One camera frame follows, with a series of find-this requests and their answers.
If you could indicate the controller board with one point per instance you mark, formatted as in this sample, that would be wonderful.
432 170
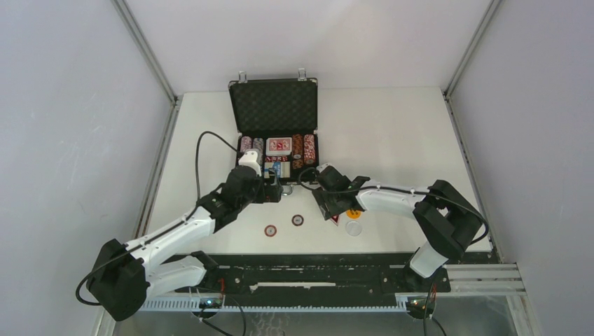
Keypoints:
420 304
210 303

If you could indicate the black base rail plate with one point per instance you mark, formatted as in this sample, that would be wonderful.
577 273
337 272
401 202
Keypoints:
306 278

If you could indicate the left mixed chip stack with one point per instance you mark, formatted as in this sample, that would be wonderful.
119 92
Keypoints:
246 143

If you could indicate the red playing card deck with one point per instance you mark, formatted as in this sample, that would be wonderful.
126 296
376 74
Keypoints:
278 146

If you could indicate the mixed chip stack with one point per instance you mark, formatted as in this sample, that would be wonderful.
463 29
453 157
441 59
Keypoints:
246 143
258 144

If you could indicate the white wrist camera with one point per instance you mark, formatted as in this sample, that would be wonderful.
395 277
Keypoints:
322 167
252 158

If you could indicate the red triangular all-in button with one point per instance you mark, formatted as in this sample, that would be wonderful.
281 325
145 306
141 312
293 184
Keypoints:
335 219

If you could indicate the white cable duct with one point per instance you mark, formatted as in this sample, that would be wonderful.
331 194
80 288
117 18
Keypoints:
191 304

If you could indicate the orange black poker chip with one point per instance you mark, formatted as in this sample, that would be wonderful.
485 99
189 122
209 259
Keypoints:
297 220

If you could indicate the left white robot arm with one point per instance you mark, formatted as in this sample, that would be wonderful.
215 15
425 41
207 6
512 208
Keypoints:
125 275

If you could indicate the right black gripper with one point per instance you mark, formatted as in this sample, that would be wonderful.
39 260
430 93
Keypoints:
323 199

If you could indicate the orange big blind button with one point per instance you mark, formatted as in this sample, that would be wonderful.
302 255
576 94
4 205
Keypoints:
353 214

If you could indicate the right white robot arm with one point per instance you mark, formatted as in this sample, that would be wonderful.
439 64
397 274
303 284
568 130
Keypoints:
448 221

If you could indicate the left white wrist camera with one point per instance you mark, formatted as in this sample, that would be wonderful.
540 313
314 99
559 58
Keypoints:
252 158

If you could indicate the black aluminium poker case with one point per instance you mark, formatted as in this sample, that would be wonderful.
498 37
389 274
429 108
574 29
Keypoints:
265 108

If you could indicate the orange chip stack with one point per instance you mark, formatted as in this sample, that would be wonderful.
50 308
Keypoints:
297 151

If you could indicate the clear dealer button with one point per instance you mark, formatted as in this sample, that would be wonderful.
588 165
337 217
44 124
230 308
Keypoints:
353 228

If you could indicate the left controller board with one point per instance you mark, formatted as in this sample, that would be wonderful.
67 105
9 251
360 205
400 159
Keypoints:
210 303

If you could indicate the right controller board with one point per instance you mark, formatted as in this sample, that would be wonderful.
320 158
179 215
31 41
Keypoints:
420 304

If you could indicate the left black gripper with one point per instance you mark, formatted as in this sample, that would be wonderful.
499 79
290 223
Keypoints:
270 194

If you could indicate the red poker chip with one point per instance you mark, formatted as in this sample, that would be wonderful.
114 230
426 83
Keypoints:
270 231

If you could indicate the red white chip stack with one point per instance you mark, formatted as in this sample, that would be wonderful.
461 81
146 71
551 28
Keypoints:
309 150

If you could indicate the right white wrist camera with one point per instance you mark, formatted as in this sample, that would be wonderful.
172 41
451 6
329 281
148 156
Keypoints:
322 167

